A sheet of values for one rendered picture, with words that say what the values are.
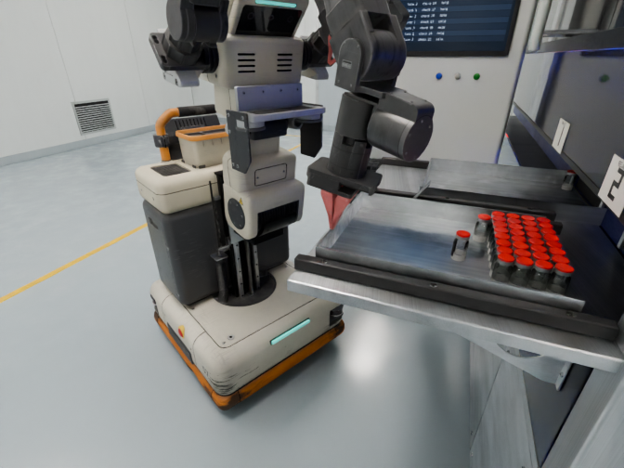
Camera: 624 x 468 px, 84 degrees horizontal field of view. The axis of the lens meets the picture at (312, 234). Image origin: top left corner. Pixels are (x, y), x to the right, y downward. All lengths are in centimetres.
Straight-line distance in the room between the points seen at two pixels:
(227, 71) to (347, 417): 120
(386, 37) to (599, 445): 54
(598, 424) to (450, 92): 108
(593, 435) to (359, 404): 100
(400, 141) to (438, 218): 33
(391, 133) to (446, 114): 96
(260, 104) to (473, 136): 77
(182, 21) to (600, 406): 88
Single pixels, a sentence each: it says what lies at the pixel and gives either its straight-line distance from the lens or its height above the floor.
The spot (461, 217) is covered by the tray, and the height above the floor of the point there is 89.
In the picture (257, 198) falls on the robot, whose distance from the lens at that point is 104.
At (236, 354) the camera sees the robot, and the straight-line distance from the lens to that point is 126.
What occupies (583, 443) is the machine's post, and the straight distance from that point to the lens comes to 59.
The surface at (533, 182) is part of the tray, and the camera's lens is 106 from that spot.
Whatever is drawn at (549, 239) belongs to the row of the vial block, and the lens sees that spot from 62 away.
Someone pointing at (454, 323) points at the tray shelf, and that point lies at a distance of 47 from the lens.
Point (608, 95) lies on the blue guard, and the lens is 73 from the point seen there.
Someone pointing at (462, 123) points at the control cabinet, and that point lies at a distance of 139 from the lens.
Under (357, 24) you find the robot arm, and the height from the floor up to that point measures 120.
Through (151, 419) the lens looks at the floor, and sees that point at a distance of 153.
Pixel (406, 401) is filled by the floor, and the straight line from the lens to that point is 150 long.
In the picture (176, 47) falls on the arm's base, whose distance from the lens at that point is 92.
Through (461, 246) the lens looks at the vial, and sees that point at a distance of 58.
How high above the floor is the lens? 117
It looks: 27 degrees down
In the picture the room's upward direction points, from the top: straight up
